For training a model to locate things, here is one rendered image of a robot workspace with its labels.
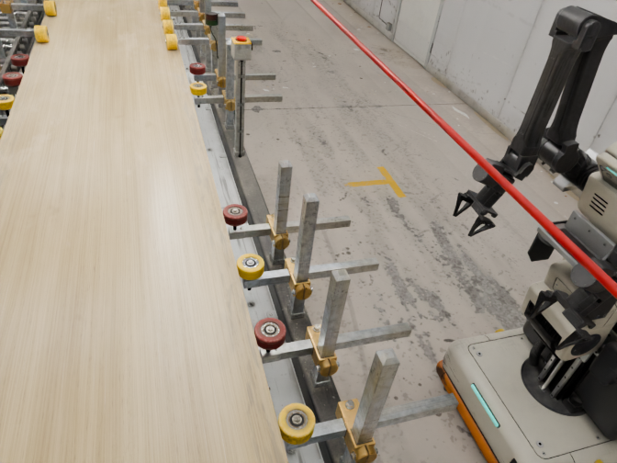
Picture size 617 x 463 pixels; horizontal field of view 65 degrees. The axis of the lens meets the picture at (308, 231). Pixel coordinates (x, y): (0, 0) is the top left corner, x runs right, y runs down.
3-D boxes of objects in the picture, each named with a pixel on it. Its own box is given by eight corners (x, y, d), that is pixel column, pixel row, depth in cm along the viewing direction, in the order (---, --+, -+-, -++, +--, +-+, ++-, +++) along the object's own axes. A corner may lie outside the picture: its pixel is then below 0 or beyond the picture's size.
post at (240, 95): (242, 151, 229) (245, 55, 201) (244, 156, 225) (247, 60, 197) (233, 152, 228) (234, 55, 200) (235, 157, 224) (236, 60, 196)
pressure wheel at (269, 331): (263, 374, 125) (265, 345, 118) (246, 352, 130) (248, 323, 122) (288, 359, 129) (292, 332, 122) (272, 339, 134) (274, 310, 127)
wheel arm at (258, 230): (346, 223, 179) (348, 214, 177) (349, 229, 177) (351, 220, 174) (228, 235, 167) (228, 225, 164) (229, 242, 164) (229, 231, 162)
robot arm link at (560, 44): (607, 21, 112) (574, 6, 120) (587, 21, 110) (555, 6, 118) (534, 178, 139) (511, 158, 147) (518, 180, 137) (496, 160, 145)
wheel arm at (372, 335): (404, 330, 143) (407, 320, 141) (409, 339, 141) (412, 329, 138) (258, 355, 131) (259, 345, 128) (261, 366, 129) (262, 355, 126)
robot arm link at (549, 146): (584, 157, 142) (572, 148, 146) (571, 140, 136) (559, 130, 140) (558, 180, 146) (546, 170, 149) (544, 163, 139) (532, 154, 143)
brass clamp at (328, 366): (323, 334, 139) (325, 322, 136) (339, 374, 129) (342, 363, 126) (302, 338, 137) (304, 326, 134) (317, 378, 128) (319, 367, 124)
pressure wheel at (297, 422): (293, 469, 107) (298, 444, 100) (267, 445, 111) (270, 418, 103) (317, 445, 112) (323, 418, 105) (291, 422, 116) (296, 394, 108)
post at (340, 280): (320, 386, 142) (346, 265, 112) (324, 397, 140) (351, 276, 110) (308, 389, 141) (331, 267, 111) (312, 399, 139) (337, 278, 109)
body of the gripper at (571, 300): (578, 328, 110) (605, 307, 107) (549, 293, 117) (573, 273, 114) (590, 331, 114) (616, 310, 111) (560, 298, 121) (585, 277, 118)
